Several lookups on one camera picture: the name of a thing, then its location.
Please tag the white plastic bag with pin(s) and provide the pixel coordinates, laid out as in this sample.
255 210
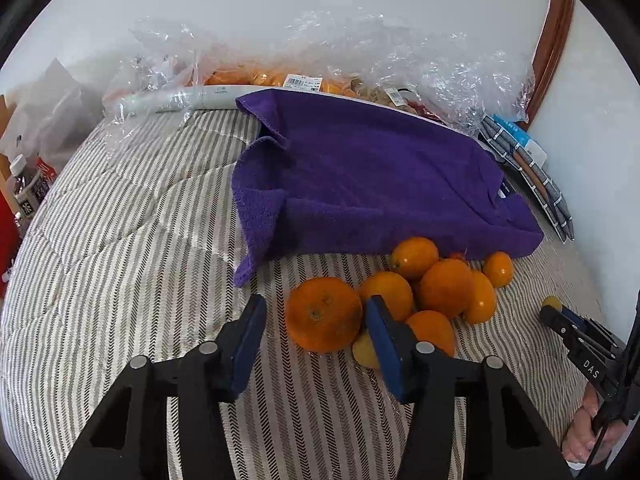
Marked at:
52 119

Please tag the dark drink bottle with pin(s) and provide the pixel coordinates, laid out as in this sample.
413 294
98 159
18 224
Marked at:
30 187

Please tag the purple towel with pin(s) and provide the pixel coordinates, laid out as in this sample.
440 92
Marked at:
334 176

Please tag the blue white tissue pack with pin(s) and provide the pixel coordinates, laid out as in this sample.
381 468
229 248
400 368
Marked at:
535 151

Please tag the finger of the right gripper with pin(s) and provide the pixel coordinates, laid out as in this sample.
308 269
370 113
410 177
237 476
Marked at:
594 331
552 317

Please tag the brown wooden door frame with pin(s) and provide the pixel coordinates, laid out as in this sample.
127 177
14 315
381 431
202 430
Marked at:
548 53

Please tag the oval orange right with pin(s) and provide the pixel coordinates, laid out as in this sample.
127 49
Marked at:
483 304

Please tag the small orange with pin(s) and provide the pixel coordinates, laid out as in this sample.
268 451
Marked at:
498 268
395 291
413 257

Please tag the grey plaid folded cloth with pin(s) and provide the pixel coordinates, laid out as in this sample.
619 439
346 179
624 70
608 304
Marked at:
498 135

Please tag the back small orange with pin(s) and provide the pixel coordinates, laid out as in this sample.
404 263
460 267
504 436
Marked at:
413 257

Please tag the far right small orange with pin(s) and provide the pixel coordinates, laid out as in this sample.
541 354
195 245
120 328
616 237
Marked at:
498 268

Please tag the large dimpled orange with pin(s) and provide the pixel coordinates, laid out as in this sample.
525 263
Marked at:
323 315

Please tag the small orange left middle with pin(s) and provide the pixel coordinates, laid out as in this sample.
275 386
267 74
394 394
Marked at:
395 291

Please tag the clear plastic fruit bags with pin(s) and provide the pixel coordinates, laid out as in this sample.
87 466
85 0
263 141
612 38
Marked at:
453 77

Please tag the front round orange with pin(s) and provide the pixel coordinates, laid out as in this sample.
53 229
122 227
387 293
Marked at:
433 327

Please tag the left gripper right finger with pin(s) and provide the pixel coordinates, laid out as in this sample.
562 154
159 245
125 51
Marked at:
506 438

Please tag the central round orange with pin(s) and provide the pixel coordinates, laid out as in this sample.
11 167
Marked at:
446 287

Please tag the red paper shopping bag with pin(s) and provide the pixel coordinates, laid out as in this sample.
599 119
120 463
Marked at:
10 241

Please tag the small yellow-green fruit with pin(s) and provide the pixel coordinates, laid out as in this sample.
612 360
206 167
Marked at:
364 352

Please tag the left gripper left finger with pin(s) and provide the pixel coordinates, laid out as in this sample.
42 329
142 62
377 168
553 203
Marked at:
126 436

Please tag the right human hand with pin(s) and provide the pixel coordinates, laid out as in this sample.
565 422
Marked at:
579 440

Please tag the striped quilted mattress cover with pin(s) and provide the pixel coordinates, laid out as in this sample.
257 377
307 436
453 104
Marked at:
134 252

